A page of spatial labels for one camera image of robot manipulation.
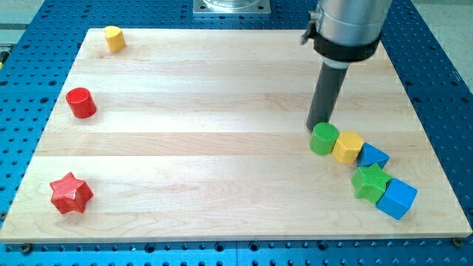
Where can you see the blue triangle block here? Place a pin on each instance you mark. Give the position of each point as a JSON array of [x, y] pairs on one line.
[[370, 155]]

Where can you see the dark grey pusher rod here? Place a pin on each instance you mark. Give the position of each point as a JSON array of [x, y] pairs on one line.
[[328, 86]]

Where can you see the blue cube block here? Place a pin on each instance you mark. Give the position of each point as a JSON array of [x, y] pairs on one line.
[[397, 199]]

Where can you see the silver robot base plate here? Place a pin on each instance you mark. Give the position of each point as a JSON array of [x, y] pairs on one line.
[[210, 7]]

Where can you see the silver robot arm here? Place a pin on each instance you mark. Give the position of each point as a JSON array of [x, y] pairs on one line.
[[346, 31]]

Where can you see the red cylinder block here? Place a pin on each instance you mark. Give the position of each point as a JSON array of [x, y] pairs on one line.
[[81, 102]]

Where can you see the red star block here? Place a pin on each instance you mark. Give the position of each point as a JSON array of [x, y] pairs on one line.
[[70, 194]]

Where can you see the yellow heart block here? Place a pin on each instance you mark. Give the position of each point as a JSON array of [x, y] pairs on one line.
[[114, 38]]

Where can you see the light wooden board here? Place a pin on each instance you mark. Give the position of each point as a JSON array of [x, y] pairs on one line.
[[201, 135]]

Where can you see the green star block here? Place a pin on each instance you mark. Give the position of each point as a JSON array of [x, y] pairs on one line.
[[370, 183]]

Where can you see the yellow hexagon block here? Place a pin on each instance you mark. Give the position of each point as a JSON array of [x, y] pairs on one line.
[[348, 146]]

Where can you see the green cylinder block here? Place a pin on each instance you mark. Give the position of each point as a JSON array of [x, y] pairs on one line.
[[323, 138]]

